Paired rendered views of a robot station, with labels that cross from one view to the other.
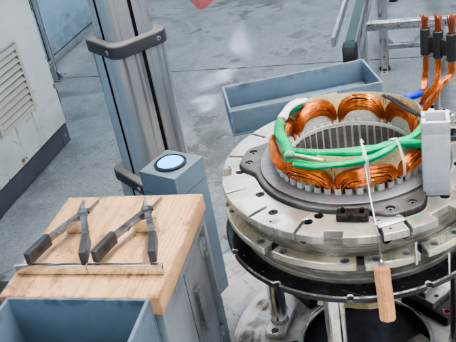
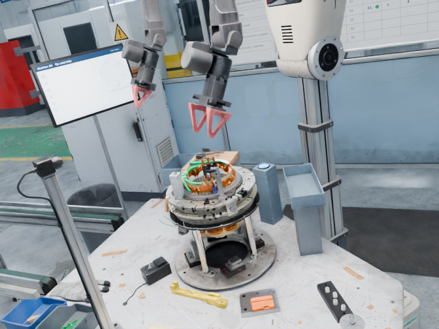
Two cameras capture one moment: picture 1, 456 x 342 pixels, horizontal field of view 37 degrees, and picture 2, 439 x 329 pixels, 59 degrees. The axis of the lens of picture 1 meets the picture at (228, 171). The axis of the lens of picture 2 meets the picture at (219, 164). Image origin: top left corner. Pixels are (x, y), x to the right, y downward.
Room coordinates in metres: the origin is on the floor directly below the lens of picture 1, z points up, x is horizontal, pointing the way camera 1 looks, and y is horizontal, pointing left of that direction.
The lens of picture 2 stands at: (0.95, -1.39, 1.68)
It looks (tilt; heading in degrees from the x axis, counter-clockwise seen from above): 22 degrees down; 99
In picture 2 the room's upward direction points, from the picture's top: 11 degrees counter-clockwise
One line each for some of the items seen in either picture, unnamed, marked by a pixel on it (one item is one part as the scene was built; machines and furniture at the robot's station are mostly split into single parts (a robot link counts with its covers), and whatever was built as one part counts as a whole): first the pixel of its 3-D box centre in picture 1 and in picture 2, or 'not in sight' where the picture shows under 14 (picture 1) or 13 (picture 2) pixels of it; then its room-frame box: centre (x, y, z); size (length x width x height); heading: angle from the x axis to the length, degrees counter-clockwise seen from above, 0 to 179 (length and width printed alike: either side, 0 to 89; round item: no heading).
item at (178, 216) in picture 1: (110, 249); (211, 162); (0.68, 0.16, 1.05); 0.20 x 0.19 x 0.02; 163
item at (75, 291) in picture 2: not in sight; (80, 288); (0.17, -0.26, 0.79); 0.24 x 0.12 x 0.02; 161
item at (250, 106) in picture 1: (307, 159); (306, 214); (1.04, -0.14, 0.92); 0.25 x 0.11 x 0.28; 92
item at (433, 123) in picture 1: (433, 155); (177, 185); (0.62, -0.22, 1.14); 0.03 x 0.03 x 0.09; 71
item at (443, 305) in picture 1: (433, 300); (232, 268); (0.75, -0.26, 0.81); 0.08 x 0.05 x 0.01; 35
